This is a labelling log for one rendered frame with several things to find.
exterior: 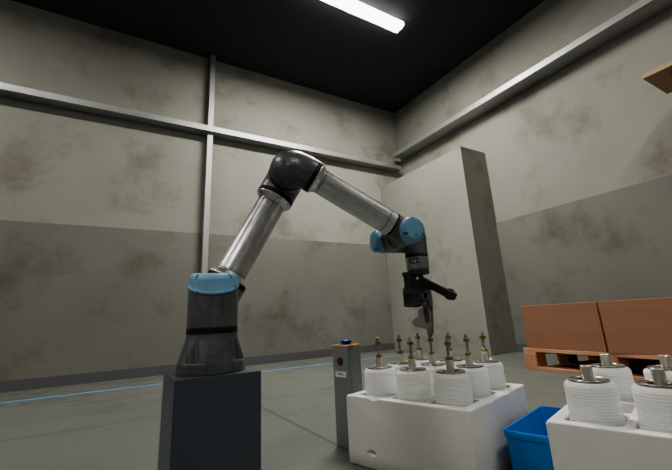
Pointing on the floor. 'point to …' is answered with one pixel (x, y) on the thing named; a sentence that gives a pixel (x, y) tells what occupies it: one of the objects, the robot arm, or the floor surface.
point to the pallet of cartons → (598, 333)
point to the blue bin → (531, 440)
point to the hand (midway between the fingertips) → (431, 333)
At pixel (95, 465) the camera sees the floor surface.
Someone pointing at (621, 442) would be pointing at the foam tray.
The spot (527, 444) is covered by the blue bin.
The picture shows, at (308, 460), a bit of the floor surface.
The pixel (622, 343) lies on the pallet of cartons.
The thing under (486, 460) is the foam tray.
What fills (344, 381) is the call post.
